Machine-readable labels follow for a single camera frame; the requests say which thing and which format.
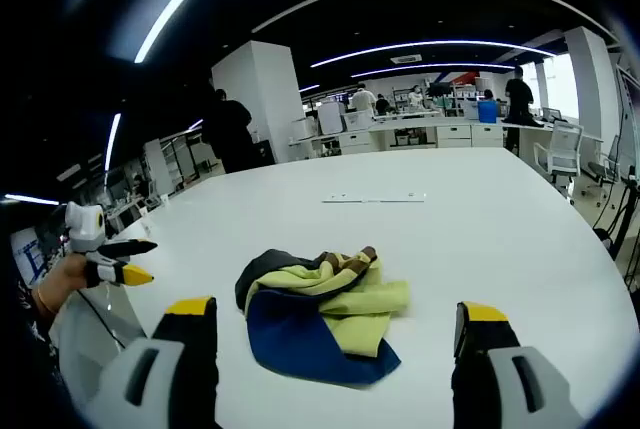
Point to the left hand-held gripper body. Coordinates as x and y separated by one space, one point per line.
82 229

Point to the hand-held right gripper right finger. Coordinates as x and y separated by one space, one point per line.
505 389

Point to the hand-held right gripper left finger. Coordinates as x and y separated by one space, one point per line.
150 379

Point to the yellow blue grey garment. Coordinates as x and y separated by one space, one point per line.
300 339

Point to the person's left hand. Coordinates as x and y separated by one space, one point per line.
65 276

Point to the white ceiling light strip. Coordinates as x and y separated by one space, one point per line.
167 14
430 67
30 198
113 141
430 43

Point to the metal shelving rack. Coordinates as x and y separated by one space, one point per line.
172 161

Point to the black cabinet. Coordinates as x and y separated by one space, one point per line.
262 151

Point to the white power strip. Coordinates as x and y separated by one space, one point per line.
372 198

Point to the black metal stand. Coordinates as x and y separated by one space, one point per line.
634 184

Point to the white office chair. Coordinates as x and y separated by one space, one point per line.
607 166
565 149

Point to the tall white cabinet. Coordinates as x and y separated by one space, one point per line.
331 117

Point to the white desk row with drawers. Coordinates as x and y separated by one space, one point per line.
452 135

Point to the white box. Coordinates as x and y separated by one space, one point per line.
358 120

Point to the black monitor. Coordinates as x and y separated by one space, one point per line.
438 88

